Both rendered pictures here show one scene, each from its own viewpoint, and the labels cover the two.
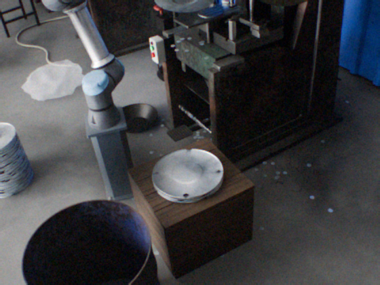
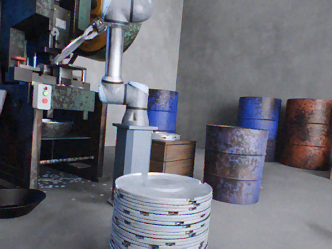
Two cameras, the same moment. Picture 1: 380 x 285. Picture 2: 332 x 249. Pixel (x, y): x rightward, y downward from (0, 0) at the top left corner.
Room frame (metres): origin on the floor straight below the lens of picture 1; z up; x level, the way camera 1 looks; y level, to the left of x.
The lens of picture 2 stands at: (2.08, 1.75, 0.52)
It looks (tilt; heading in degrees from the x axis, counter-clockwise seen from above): 3 degrees down; 241
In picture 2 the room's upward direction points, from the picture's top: 5 degrees clockwise
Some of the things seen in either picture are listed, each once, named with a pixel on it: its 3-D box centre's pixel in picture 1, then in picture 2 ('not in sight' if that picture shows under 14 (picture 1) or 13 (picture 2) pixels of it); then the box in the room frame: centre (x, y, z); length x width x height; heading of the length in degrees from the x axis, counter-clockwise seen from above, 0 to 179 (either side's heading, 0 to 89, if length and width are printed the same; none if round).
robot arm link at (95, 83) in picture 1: (98, 88); (136, 94); (1.54, 0.36, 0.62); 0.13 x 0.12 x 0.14; 161
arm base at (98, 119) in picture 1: (102, 110); (135, 116); (1.53, 0.37, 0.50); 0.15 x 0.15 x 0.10
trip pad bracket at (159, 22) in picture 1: (165, 30); (20, 84); (2.09, 0.04, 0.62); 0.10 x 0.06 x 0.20; 27
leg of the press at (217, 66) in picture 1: (286, 77); (69, 115); (1.74, -0.55, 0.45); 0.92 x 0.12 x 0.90; 117
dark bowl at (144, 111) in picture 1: (135, 120); (10, 203); (2.10, 0.31, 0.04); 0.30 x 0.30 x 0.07
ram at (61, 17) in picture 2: not in sight; (56, 28); (1.90, -0.26, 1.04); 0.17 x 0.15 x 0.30; 117
